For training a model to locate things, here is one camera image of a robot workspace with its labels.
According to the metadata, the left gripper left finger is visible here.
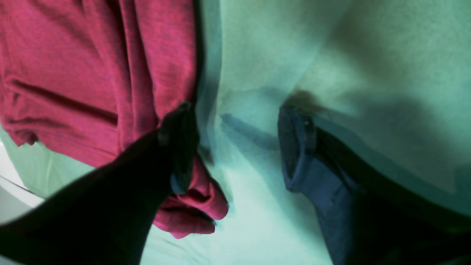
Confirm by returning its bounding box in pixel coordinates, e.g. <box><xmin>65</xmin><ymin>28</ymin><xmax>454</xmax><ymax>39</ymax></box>
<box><xmin>0</xmin><ymin>102</ymin><xmax>199</xmax><ymax>265</ymax></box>

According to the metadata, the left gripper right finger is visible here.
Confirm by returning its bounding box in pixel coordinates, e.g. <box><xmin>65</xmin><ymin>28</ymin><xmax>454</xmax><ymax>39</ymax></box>
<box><xmin>278</xmin><ymin>106</ymin><xmax>470</xmax><ymax>265</ymax></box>

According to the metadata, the red T-shirt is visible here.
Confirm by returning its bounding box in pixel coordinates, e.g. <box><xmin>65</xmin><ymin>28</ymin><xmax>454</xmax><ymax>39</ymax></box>
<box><xmin>1</xmin><ymin>0</ymin><xmax>229</xmax><ymax>239</ymax></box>

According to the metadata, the green table cloth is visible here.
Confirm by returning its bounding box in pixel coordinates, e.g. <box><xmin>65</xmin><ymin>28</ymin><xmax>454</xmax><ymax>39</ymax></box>
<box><xmin>1</xmin><ymin>0</ymin><xmax>471</xmax><ymax>265</ymax></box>

